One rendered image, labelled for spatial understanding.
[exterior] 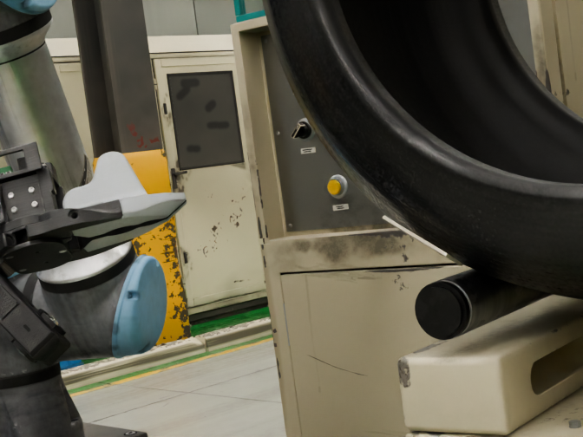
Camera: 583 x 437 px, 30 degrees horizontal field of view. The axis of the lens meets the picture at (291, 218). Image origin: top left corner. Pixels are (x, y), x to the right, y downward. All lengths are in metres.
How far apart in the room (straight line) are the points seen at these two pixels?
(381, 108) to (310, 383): 1.06
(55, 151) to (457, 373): 0.55
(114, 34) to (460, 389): 5.81
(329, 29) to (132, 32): 5.79
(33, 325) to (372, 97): 0.30
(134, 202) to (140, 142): 5.69
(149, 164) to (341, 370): 4.83
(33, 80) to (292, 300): 0.78
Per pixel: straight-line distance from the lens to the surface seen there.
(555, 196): 0.76
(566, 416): 0.88
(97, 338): 1.28
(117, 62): 6.52
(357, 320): 1.75
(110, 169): 0.86
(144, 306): 1.27
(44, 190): 0.86
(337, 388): 1.80
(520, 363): 0.85
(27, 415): 1.35
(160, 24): 10.59
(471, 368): 0.82
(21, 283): 1.33
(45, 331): 0.83
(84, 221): 0.83
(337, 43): 0.84
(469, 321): 0.83
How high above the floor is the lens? 1.03
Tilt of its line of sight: 3 degrees down
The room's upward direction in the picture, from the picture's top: 8 degrees counter-clockwise
